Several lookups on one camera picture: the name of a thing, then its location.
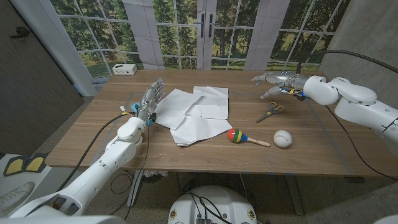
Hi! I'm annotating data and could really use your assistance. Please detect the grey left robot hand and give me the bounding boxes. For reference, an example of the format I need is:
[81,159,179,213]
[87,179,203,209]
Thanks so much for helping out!
[136,77,165,121]

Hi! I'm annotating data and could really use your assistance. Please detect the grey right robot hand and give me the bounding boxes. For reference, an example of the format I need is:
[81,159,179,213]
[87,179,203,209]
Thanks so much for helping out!
[251,71,308,100]

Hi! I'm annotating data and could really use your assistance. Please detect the grey scissors with orange handles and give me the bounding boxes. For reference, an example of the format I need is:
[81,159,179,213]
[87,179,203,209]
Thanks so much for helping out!
[256,101,285,124]

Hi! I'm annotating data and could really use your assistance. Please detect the white power strip box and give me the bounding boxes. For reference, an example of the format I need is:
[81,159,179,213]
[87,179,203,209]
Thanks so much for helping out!
[112,63,138,76]

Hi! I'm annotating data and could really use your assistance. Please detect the white baseball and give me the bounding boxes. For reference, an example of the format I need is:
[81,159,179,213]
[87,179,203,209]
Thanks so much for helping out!
[273,129,293,148]

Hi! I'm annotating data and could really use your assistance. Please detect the colourful wooden maraca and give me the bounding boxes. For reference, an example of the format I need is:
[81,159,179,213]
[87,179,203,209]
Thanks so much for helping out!
[226,128,271,147]

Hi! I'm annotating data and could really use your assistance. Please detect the printed window backdrop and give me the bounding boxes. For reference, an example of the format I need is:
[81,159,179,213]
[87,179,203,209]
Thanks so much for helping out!
[49,0,351,78]

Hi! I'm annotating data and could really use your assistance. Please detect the white table leg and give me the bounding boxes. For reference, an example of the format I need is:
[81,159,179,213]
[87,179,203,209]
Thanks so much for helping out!
[126,170,144,208]

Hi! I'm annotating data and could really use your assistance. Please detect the white pillar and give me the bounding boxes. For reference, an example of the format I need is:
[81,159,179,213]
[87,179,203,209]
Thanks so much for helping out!
[11,0,99,97]

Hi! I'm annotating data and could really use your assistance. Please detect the grey table leg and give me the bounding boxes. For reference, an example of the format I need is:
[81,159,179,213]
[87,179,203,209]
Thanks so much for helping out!
[285,174,304,216]

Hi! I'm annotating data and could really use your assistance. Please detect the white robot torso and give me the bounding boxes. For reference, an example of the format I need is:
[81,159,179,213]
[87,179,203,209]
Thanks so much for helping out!
[167,185,258,224]

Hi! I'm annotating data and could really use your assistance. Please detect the yellow and black pad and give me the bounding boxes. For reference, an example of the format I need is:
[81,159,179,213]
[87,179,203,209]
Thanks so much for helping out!
[24,152,47,174]
[2,155,27,177]

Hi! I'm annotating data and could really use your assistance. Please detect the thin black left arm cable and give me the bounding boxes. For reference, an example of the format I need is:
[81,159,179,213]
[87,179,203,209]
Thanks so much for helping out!
[124,124,152,220]

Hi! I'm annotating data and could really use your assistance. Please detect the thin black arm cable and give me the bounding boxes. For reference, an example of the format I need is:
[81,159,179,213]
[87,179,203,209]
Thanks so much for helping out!
[325,105,398,181]
[124,124,152,220]

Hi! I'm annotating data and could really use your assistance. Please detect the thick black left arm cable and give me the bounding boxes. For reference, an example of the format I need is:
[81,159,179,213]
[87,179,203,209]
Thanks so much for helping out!
[57,112,137,192]

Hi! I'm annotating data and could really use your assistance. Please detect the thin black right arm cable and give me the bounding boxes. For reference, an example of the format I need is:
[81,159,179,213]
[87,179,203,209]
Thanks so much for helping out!
[325,105,398,181]

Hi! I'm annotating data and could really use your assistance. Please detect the black floor cable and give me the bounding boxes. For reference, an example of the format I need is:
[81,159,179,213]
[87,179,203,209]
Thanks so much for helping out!
[108,170,134,215]

